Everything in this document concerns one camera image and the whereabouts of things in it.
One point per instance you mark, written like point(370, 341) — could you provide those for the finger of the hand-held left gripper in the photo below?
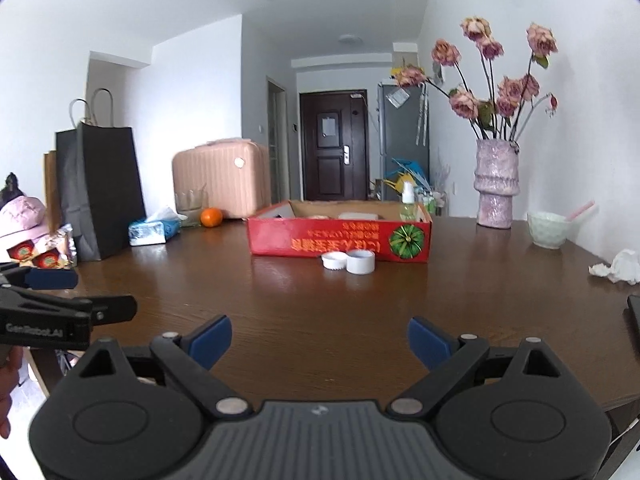
point(117, 309)
point(50, 279)

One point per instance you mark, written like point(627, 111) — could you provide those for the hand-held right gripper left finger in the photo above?
point(212, 341)

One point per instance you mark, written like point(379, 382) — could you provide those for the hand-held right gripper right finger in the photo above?
point(425, 341)

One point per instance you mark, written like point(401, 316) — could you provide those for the green spray bottle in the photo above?
point(408, 207)

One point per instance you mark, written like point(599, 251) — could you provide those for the red cardboard box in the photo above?
point(325, 240)

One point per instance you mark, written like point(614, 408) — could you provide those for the person's left hand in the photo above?
point(9, 375)

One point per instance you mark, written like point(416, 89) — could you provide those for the red round-print snack packet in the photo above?
point(50, 260)
point(22, 251)

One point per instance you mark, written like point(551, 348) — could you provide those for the silver foil bag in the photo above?
point(62, 240)

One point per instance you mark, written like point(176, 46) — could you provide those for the pink cloth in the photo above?
point(22, 220)

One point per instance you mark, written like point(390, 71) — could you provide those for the blue tissue pack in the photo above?
point(150, 232)

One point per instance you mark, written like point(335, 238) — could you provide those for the black paper bag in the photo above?
point(102, 195)

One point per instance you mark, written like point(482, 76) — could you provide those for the white screw lid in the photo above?
point(334, 261)

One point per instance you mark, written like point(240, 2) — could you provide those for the orange fruit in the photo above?
point(211, 217)

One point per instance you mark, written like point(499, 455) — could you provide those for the clear drinking glass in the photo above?
point(190, 207)

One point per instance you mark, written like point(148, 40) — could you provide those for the small rack with bottles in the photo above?
point(435, 202)

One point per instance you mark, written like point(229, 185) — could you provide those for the white plastic box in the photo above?
point(357, 216)

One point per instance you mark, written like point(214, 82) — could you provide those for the pink ribbed suitcase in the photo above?
point(225, 180)

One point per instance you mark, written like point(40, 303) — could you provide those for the white ceramic bowl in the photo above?
point(550, 232)

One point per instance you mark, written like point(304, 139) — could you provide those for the pale purple dried plant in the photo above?
point(442, 175)

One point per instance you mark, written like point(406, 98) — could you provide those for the blue and yellow toys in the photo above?
point(405, 175)

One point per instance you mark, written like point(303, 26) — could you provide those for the pink textured vase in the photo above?
point(495, 185)

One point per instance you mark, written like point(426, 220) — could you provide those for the pink spoon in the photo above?
point(580, 211)

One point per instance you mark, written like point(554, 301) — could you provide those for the dark brown entrance door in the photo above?
point(332, 160)

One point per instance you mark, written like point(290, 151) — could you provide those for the grey refrigerator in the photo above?
point(400, 135)

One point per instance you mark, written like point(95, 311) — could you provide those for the crumpled white tissue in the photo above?
point(620, 267)

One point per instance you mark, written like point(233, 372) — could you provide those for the black flat object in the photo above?
point(634, 312)

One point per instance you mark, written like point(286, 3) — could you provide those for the folded clear umbrella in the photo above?
point(422, 115)

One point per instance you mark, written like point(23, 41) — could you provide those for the paper notice on door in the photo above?
point(328, 125)

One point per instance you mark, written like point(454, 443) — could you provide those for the paper sheet on refrigerator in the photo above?
point(398, 97)

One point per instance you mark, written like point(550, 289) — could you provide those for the dried pink roses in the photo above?
point(510, 92)

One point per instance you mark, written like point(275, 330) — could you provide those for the interior door frame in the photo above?
point(276, 145)

